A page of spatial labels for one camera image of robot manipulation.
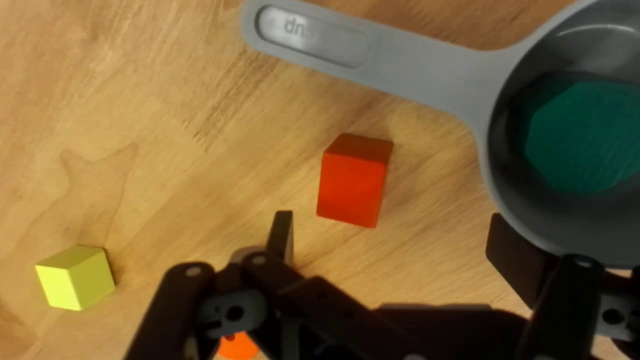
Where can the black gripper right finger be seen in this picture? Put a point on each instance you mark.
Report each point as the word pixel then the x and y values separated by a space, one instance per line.
pixel 517 260

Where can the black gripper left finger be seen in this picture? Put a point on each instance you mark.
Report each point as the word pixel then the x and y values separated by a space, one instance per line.
pixel 281 239

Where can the red cube block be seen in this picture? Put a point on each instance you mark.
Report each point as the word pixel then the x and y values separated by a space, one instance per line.
pixel 353 178

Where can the green cylinder block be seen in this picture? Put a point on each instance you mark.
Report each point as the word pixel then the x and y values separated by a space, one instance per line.
pixel 581 134

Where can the yellow cube block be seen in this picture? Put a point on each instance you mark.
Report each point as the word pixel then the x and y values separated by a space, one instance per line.
pixel 76 276

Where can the grey measuring cup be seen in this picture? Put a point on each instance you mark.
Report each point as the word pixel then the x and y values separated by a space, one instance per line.
pixel 472 86

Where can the orange cylinder block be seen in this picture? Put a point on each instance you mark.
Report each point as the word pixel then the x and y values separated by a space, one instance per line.
pixel 239 346

